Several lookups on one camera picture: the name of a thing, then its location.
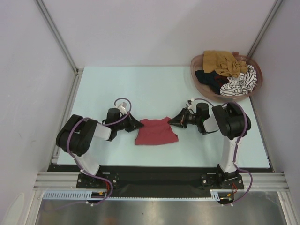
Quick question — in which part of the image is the pink translucent laundry basket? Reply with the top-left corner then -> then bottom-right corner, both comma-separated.
190,52 -> 263,102

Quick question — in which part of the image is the left aluminium corner post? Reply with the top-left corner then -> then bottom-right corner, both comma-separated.
35,0 -> 79,72

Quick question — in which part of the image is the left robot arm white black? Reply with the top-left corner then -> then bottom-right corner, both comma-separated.
56,108 -> 144,189

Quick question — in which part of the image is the grey slotted cable duct right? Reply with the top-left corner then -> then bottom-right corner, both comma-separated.
210,189 -> 235,201

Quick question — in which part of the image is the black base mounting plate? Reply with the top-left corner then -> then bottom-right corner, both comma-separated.
48,165 -> 274,200

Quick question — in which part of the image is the mustard yellow tank top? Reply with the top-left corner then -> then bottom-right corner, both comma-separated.
202,50 -> 248,78

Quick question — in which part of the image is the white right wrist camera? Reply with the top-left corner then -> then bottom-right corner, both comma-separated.
186,98 -> 194,110

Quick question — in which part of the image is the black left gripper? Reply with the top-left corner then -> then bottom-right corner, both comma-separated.
114,111 -> 143,132

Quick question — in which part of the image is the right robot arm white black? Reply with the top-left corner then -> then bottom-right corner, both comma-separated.
168,100 -> 251,190

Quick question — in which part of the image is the red tank top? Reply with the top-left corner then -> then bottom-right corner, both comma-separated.
135,117 -> 179,146

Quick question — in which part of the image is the grey slotted cable duct left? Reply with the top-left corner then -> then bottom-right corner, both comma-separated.
43,190 -> 107,200

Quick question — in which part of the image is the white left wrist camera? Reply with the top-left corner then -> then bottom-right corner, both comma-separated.
117,102 -> 128,115

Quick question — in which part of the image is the aluminium frame rail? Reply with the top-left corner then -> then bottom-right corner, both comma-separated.
32,172 -> 82,190

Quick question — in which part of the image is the grey slotted cable duct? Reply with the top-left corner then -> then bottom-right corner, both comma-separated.
210,189 -> 235,201
43,190 -> 107,200

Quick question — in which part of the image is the right aluminium corner post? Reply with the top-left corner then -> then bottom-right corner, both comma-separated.
247,0 -> 285,58

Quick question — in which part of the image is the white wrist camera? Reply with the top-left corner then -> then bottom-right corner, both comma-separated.
186,98 -> 194,110
117,102 -> 128,115

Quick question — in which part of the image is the black white striped tank top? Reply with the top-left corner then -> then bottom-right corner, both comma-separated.
220,65 -> 257,96

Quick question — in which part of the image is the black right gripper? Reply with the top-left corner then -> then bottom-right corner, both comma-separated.
168,107 -> 201,128

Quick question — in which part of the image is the aluminium corner post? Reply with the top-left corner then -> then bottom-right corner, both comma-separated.
247,0 -> 285,58
35,0 -> 79,72

